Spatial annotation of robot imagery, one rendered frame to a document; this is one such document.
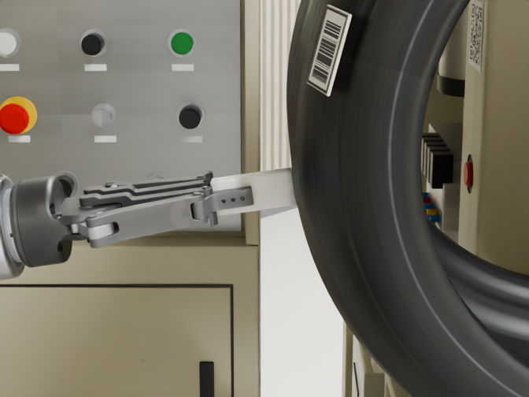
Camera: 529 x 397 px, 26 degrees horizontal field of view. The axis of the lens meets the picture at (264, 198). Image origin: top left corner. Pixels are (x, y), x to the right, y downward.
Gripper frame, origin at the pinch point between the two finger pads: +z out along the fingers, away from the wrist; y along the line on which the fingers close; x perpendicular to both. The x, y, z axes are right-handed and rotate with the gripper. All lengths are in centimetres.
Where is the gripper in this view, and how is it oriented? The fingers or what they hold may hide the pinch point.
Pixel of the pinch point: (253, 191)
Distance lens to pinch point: 96.9
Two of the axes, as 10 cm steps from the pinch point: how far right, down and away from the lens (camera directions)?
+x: 1.4, 9.6, 2.5
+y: 0.0, -2.6, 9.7
